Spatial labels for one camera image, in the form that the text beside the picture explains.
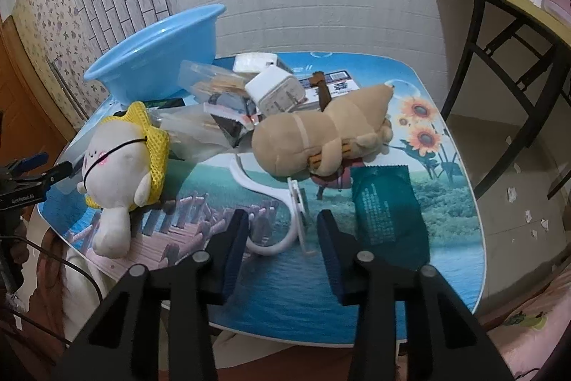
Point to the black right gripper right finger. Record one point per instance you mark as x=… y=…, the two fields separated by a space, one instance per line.
x=445 y=340

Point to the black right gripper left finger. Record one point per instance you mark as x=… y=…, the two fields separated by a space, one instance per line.
x=120 y=341

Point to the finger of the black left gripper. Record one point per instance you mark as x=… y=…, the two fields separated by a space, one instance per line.
x=22 y=166
x=56 y=174

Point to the white plush with yellow hood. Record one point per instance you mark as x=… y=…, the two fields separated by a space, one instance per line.
x=124 y=168

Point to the dark green snack packet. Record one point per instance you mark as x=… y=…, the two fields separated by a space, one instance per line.
x=389 y=220

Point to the clear toothpick box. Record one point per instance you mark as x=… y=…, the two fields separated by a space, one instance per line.
x=196 y=135

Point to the white power adapter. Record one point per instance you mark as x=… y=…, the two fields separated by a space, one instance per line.
x=275 y=91

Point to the tan plush bear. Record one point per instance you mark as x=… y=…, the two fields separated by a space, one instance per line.
x=353 y=126

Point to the clear floss pick box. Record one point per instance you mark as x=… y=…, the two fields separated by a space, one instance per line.
x=338 y=82

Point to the clear bag of sticks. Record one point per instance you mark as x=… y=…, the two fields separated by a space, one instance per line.
x=204 y=80

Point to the brown wooden door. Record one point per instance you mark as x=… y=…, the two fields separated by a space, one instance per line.
x=31 y=121

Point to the blue plastic basin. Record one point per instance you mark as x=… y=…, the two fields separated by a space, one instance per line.
x=145 y=66

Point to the wooden side desk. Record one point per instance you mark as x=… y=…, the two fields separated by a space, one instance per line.
x=511 y=64

